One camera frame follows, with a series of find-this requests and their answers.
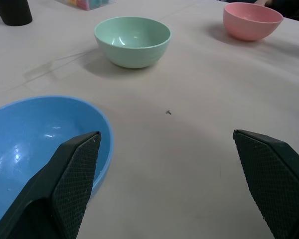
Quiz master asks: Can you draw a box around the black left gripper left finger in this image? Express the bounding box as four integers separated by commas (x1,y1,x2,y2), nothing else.
0,131,102,239

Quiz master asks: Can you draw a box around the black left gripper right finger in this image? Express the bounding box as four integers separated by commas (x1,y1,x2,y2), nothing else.
232,129,299,239

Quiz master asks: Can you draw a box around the blue plastic bowl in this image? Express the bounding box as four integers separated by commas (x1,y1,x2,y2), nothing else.
0,95,115,224

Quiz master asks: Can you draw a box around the pink plastic bowl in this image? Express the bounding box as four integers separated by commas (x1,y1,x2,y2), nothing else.
223,2,284,42

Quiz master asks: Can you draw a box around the green plastic bowl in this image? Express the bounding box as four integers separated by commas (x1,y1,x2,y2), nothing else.
94,16,171,69

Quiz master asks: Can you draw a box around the black cylindrical cup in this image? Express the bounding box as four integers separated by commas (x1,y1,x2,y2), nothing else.
0,0,33,26

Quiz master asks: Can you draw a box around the clear box of colourful items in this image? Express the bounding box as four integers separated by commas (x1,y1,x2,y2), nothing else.
55,0,117,11

